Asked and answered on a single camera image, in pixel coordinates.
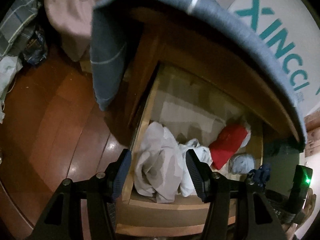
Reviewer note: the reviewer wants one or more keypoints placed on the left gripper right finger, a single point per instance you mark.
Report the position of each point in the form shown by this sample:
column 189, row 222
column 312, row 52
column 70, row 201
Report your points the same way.
column 201, row 175

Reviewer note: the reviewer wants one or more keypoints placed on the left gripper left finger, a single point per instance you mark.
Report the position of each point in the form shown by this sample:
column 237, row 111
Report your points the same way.
column 115, row 175

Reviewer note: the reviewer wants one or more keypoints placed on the dark blue patterned sock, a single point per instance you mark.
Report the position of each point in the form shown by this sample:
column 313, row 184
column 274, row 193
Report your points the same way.
column 260, row 176

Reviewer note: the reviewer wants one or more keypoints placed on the beige ribbed underwear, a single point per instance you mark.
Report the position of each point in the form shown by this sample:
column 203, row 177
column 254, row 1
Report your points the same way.
column 159, row 165

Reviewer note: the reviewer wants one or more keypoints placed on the wooden drawer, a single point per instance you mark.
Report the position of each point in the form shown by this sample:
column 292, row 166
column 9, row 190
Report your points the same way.
column 190, row 108

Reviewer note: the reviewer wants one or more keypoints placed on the white small underwear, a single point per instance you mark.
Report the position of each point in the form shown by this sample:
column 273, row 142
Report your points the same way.
column 203, row 153

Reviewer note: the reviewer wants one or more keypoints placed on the floral white underwear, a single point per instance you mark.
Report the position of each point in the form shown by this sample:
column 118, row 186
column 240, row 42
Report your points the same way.
column 241, row 132

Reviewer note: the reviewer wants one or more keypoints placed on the person right hand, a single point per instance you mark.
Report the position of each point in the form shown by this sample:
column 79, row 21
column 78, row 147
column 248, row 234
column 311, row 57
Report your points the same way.
column 302, row 216

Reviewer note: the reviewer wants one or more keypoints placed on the red sock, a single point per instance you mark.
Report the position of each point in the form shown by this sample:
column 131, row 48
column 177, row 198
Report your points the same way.
column 223, row 148

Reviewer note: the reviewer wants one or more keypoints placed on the light blue striped sock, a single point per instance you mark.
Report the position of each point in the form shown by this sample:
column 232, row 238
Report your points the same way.
column 241, row 163

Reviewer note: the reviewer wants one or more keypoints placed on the wooden nightstand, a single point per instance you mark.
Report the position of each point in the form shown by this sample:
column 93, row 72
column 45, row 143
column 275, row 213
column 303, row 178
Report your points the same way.
column 197, row 48

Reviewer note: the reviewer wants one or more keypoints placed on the dark blue plastic bag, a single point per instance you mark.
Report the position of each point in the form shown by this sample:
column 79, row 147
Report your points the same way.
column 36, row 50

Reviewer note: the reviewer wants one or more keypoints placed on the white crumpled cloth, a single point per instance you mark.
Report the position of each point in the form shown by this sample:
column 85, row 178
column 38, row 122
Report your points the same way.
column 10, row 66

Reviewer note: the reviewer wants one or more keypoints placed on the blue checked cloth cover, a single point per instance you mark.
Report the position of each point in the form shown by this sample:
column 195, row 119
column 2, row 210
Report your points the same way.
column 115, row 37

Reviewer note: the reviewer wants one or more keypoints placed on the floral beige bedsheet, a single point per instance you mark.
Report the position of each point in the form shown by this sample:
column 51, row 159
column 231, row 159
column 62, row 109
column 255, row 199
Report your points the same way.
column 72, row 19

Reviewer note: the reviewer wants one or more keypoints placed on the grey plaid blanket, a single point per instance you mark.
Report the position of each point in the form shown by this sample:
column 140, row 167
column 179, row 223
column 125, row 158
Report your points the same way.
column 19, row 15

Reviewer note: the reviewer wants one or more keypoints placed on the white XINCCI shoe box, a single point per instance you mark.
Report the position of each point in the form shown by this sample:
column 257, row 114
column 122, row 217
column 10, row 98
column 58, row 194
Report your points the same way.
column 289, row 30

